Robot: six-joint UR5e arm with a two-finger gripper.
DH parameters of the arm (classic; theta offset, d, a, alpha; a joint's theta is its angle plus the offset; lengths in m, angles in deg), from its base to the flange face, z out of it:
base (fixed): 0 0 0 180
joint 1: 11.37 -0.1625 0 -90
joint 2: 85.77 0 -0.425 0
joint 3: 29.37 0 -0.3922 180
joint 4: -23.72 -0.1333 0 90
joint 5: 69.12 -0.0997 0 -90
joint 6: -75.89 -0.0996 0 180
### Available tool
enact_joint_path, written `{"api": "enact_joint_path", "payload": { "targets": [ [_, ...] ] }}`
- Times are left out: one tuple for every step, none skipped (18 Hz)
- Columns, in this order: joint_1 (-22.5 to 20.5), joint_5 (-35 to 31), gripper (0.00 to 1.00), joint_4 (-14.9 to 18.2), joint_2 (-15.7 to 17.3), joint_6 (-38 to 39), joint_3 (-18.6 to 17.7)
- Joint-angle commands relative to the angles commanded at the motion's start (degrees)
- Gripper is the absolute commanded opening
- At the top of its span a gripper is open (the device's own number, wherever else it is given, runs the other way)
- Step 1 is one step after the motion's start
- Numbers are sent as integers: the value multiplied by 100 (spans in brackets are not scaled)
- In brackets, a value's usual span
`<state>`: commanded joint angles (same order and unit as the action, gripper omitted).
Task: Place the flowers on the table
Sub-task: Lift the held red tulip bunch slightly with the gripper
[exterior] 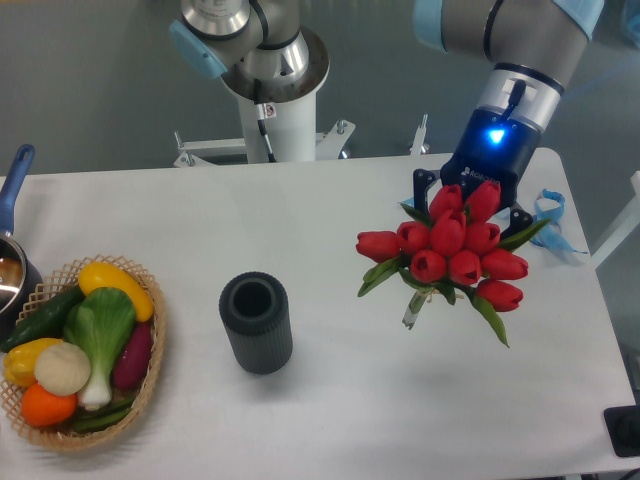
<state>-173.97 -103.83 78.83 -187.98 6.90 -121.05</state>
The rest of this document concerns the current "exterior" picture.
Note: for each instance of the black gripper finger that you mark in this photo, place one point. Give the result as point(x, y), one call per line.
point(519, 220)
point(423, 181)

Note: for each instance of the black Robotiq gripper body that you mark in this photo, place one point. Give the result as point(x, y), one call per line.
point(491, 149)

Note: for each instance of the red tulip bouquet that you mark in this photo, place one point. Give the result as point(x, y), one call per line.
point(451, 248)

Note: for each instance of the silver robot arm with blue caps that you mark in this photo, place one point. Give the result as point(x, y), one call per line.
point(534, 46)

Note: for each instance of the blue ribbon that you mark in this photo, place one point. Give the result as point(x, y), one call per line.
point(549, 206)

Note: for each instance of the dark grey ribbed vase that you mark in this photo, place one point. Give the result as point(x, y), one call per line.
point(254, 310)

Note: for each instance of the black device at table edge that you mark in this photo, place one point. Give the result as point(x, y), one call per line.
point(623, 428)

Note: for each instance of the purple sweet potato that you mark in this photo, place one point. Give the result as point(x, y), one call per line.
point(132, 365)

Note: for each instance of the green bok choy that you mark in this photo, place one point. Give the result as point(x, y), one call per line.
point(101, 326)

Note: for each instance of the woven wicker basket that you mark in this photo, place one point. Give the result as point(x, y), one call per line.
point(148, 301)

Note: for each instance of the dark green cucumber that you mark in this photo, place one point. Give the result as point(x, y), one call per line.
point(46, 321)

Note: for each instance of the cream white round vegetable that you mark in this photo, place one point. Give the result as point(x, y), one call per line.
point(62, 369)

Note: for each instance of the green bean pods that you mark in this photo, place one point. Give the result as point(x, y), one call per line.
point(102, 418)

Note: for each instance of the yellow bell pepper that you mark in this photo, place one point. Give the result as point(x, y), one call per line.
point(19, 363)

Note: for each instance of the orange fruit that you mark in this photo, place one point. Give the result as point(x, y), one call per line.
point(40, 408)

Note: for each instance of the white frame at right edge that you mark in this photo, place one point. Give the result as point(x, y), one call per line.
point(620, 228)

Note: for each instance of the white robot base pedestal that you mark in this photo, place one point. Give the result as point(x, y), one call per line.
point(276, 93)

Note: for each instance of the blue handled saucepan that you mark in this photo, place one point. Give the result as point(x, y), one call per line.
point(19, 277)

